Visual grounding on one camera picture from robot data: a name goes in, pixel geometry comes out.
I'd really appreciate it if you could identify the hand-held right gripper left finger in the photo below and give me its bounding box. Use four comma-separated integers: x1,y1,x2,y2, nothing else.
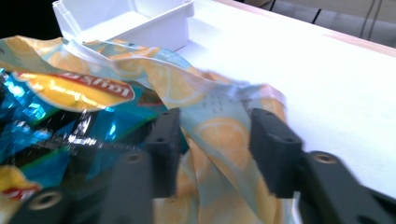
143,107,183,199

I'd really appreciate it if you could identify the fruit print cloth bag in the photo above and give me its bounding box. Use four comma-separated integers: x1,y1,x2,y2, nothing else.
0,35,295,224

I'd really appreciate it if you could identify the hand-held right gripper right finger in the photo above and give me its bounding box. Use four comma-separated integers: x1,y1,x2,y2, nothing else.
249,107,304,200

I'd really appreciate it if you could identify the white plastic bin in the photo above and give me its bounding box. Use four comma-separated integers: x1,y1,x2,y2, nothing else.
51,0,195,52

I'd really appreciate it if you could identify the blue chips packet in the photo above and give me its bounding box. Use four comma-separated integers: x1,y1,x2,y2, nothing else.
0,68,169,224

